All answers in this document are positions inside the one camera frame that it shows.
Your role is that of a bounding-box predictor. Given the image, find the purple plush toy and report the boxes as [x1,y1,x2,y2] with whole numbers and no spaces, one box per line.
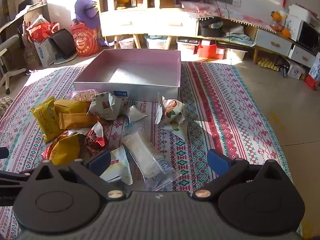
[74,0,118,48]

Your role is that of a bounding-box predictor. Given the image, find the white storage bin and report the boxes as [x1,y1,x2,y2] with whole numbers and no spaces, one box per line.
[226,46,248,60]

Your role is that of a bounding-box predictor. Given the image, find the large yellow snack bag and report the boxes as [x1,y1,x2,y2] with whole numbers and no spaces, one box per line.
[41,132,87,165]

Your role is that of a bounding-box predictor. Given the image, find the white packet red label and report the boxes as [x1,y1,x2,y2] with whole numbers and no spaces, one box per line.
[100,145,134,185]

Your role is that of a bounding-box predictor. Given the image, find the red printed gift bag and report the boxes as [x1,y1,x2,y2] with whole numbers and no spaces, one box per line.
[70,22,101,57]

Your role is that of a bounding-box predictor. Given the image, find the orange snack packet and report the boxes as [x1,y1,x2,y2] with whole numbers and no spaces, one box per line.
[59,112,99,130]

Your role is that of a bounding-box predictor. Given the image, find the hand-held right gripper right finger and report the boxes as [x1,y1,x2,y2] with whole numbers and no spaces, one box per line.
[192,149,292,202]

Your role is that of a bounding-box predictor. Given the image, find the wooden desk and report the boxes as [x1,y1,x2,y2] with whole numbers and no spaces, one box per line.
[0,0,48,55]

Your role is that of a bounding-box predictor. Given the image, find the white microwave oven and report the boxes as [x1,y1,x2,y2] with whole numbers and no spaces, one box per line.
[296,20,320,54]

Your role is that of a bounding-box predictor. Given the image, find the dark yellow snack packet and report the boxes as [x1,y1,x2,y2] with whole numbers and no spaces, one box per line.
[54,99,92,115]

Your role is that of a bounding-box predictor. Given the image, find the brown knitted cushion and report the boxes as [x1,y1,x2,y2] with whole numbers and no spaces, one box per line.
[0,96,13,117]

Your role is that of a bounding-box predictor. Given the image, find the white foam box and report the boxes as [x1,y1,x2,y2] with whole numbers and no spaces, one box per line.
[289,4,313,19]

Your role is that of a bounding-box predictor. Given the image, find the red green patterned woven mat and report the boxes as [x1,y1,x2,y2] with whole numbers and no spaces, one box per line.
[0,61,304,240]

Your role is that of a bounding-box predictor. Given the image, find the small silver snack packet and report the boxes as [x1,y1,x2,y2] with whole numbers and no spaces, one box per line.
[127,105,148,124]

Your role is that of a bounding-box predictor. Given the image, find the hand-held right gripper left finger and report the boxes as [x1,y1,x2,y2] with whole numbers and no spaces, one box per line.
[32,149,127,202]

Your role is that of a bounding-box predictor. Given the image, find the bright yellow snack packet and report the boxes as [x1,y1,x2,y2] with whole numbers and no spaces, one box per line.
[30,96,62,143]

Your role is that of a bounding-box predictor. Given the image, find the red flat box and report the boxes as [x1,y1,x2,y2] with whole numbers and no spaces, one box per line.
[304,74,320,90]

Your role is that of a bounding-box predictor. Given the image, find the clear storage bin green lid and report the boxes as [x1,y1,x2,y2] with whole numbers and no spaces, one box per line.
[145,36,168,50]

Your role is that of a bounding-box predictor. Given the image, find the low wooden cabinet white drawers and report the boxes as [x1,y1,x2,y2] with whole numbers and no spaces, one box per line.
[197,15,320,68]

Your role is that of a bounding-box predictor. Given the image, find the red storage box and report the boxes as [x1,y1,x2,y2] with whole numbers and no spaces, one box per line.
[199,40,227,58]

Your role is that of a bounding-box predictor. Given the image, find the brown cardboard box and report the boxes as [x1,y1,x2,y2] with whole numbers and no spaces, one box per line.
[154,0,180,8]

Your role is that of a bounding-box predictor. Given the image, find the white green nut packet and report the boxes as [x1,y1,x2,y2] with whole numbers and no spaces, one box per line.
[154,92,187,140]

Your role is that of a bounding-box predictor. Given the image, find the yellow egg tray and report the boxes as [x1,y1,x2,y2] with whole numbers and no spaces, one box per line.
[257,57,279,71]

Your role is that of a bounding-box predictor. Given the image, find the black round box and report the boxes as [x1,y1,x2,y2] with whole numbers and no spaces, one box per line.
[200,20,223,37]

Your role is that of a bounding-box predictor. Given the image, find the silver cardboard box pink inside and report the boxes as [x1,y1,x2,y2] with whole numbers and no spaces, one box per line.
[73,49,181,103]

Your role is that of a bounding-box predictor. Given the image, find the black plastic basket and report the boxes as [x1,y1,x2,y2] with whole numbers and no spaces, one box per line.
[48,29,78,60]

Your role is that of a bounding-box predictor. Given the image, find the white paper bag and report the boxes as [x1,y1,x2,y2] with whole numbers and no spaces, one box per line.
[34,38,59,67]

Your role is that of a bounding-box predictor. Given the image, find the pink snack packet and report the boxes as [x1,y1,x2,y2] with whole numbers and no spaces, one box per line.
[66,89,97,103]

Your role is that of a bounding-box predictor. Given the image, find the grey white nut packet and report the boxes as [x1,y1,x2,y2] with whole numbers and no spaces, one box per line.
[87,92,129,120]

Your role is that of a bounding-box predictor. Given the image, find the small clear storage bin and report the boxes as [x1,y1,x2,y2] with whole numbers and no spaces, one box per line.
[119,37,135,49]

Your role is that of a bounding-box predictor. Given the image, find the clear storage bin black lid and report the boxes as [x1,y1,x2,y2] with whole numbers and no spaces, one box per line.
[176,38,200,58]

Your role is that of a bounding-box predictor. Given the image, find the clear rice cracker packet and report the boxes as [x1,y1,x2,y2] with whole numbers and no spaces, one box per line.
[121,130,182,190]

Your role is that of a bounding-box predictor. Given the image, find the pink table runner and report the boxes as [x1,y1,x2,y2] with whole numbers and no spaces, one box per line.
[181,1,283,32]

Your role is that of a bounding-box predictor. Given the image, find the red plastic bag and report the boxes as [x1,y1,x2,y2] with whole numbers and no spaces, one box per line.
[26,21,60,43]

